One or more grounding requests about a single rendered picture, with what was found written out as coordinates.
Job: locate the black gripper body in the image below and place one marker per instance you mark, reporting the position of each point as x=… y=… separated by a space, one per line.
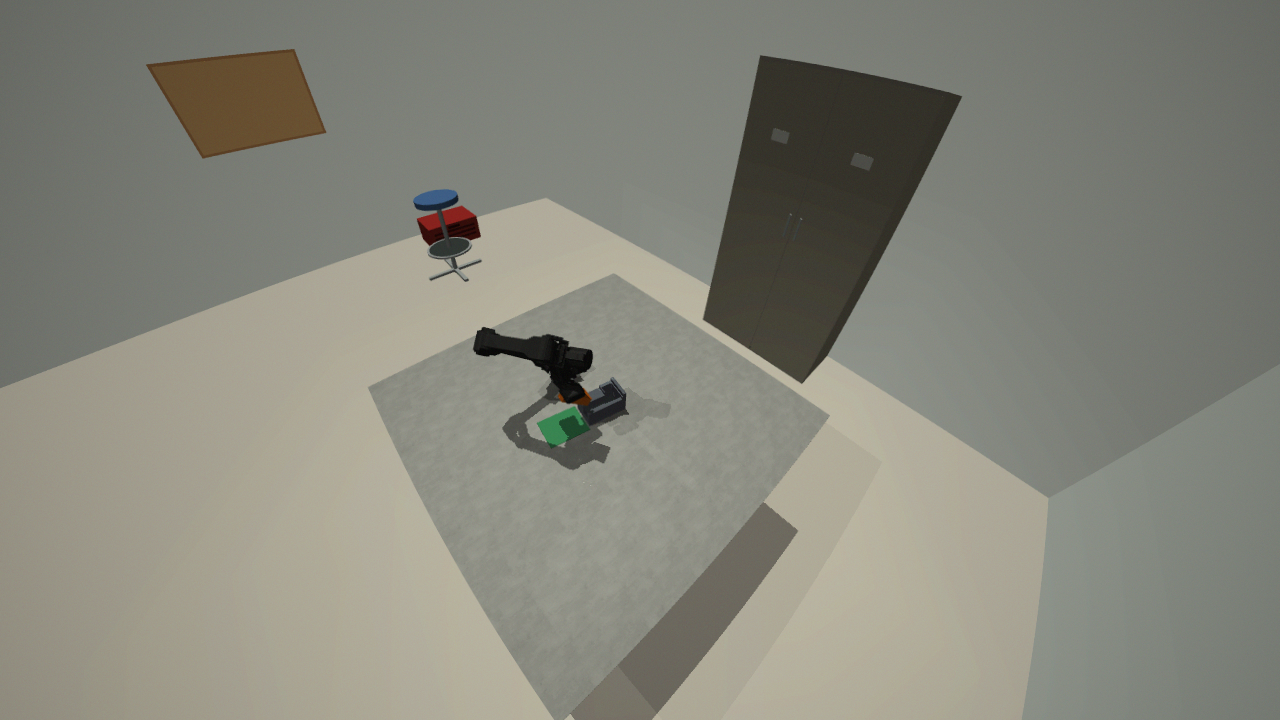
x=571 y=391

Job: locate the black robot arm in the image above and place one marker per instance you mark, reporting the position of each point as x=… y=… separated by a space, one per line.
x=541 y=350

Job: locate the orange l-shaped part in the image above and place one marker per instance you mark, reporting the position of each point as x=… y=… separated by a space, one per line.
x=583 y=401

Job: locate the green flat mat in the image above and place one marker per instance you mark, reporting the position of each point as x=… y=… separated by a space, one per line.
x=607 y=400

